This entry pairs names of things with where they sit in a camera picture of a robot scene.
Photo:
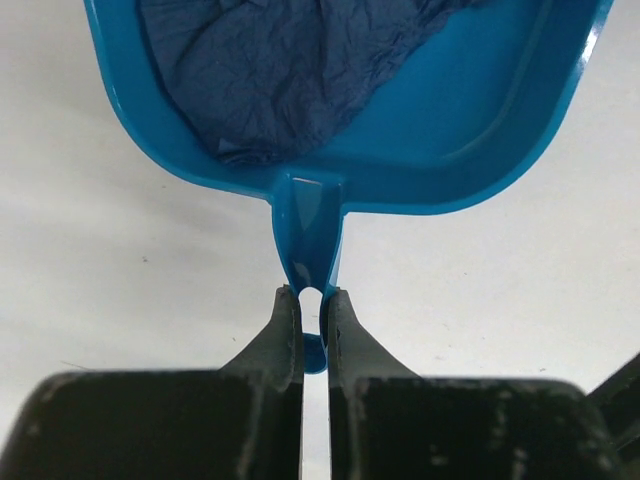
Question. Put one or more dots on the dark blue paper scrap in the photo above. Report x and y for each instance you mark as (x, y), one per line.
(263, 82)

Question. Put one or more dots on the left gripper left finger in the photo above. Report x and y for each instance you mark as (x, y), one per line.
(272, 366)

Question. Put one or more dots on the blue plastic dustpan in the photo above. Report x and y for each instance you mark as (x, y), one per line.
(469, 113)

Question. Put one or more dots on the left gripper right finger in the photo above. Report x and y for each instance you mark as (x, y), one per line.
(353, 354)

